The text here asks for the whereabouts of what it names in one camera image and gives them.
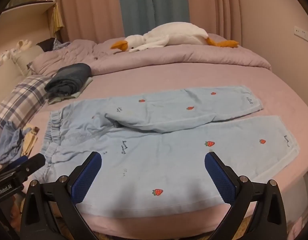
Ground white goose plush toy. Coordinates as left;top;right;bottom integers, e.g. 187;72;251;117
110;22;239;53

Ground yellow hanging cloth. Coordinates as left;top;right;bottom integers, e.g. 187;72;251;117
48;2;65;39

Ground white wall power strip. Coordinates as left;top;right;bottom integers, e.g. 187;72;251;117
294;26;308;41

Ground small white plush toy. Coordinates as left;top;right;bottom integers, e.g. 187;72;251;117
0;50;14;67
17;39;32;49

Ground dark brown cloth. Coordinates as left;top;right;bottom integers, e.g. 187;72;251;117
36;38;57;53

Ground crumpled blue cloth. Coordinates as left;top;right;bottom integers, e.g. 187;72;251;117
0;121;27;164

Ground plaid pillow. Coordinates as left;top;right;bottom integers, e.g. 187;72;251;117
0;75;53;140

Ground light blue denim shorts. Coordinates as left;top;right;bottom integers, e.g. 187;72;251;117
39;85;300;212

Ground pink curtain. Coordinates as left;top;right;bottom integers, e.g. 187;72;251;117
55;0;125;43
186;0;247;48

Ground folded dark grey clothes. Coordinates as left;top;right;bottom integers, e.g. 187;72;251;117
45;63;92;94

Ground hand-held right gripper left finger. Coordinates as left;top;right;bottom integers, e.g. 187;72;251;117
19;151;102;240

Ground bed with pink sheet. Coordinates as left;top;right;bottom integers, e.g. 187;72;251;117
19;32;308;236

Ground blue curtain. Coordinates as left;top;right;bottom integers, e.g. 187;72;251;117
116;0;189;34

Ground pink quilted duvet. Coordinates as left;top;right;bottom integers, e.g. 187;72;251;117
32;33;272;77

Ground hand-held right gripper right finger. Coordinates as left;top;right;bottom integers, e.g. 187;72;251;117
204;151;287;240

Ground beige cloth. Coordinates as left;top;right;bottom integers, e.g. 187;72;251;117
20;126;41;155

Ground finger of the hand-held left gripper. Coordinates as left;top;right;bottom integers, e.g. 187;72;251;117
0;155;29;175
19;153;46;178

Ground white headboard shelf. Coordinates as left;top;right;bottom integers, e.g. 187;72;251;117
0;1;56;63

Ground blue checkered cloth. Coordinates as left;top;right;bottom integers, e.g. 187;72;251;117
53;38;71;50

